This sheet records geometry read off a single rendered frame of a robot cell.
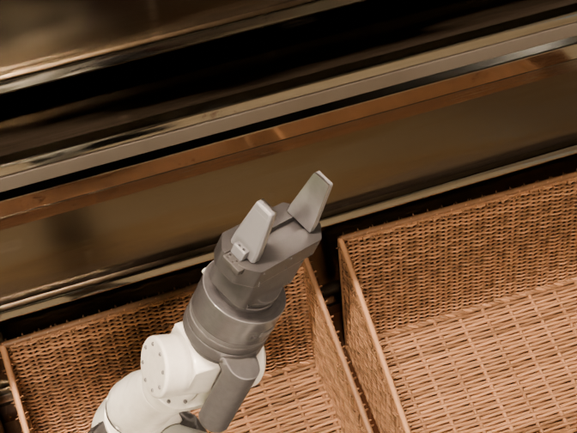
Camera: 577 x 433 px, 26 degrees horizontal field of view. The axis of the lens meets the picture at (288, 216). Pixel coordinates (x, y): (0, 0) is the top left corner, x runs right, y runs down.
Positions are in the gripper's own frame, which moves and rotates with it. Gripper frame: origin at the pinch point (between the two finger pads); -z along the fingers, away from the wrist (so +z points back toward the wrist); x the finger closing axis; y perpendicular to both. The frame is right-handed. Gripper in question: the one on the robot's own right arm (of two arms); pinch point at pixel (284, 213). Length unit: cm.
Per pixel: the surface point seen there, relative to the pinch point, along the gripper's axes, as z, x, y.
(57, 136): 34, -17, 41
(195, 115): 24.9, -28.4, 30.5
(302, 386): 96, -73, 13
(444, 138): 44, -88, 20
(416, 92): 33, -77, 24
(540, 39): 8, -70, 9
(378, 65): 15, -49, 20
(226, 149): 46, -51, 37
